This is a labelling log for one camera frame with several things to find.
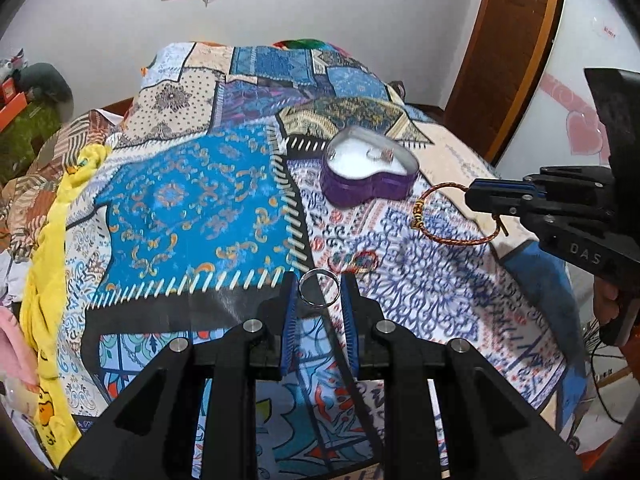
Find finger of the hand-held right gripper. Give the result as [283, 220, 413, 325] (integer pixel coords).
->
[464, 191, 616, 222]
[469, 167, 617, 196]

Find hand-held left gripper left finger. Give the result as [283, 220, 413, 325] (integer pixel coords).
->
[59, 271, 300, 480]

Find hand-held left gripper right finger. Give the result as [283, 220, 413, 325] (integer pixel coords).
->
[341, 274, 587, 480]

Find red gold braided bracelet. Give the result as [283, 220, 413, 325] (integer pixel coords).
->
[412, 182, 508, 247]

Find purple heart-shaped jewelry box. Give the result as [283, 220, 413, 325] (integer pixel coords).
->
[319, 126, 420, 210]

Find person's right hand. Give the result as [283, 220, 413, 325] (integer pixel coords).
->
[593, 278, 640, 347]

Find white wardrobe with pink print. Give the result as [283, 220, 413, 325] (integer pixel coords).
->
[492, 0, 640, 196]

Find brown wooden door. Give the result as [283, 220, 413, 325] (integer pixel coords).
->
[443, 0, 569, 165]

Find blue patchwork printed blanket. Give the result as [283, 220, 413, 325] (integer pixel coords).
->
[55, 40, 588, 480]

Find yellow cartoon blanket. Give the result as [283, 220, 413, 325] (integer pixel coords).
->
[19, 144, 114, 465]

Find pink cloth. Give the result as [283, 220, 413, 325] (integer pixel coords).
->
[0, 305, 40, 388]

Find green patterned cloth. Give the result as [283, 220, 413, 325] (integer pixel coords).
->
[0, 100, 63, 186]

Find grey plush toy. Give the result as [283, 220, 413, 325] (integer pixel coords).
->
[15, 62, 75, 116]

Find orange box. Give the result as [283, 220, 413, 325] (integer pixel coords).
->
[0, 82, 36, 133]

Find black floor cable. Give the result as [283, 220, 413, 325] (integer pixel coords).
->
[584, 317, 632, 423]

